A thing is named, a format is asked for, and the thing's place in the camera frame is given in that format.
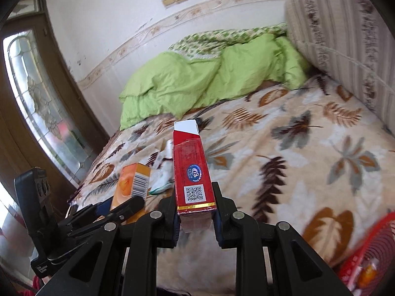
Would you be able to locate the red plastic basket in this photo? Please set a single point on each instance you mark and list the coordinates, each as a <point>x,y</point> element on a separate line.
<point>379,243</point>

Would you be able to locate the yellow orange packet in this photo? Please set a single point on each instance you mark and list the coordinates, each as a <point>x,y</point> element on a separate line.
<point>368,271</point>

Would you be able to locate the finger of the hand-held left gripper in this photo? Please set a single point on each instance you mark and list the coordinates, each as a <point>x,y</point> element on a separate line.
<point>89,211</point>
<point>123,211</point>

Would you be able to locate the teal plastic wrapper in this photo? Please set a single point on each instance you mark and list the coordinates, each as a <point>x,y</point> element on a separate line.
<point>159,190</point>

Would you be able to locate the green duvet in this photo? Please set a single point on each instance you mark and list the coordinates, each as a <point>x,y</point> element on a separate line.
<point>185,77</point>

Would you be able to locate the wooden door with stained glass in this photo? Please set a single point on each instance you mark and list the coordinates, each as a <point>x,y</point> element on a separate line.
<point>46,98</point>

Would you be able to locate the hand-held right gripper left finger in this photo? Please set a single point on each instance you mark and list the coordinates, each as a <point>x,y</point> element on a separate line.
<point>166,222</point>

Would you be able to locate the red cigarette pack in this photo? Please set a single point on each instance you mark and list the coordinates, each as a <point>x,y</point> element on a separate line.
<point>191,166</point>

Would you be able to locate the orange medicine box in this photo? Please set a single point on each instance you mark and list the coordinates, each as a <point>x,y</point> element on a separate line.
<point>132,182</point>

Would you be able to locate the striped beige cushion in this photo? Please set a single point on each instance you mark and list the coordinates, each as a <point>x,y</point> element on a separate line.
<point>339,37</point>

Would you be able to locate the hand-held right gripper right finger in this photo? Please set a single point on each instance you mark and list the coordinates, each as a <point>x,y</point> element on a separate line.
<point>222,222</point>

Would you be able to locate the green and white patterned quilt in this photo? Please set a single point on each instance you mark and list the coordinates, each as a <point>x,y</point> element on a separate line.
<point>209,40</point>

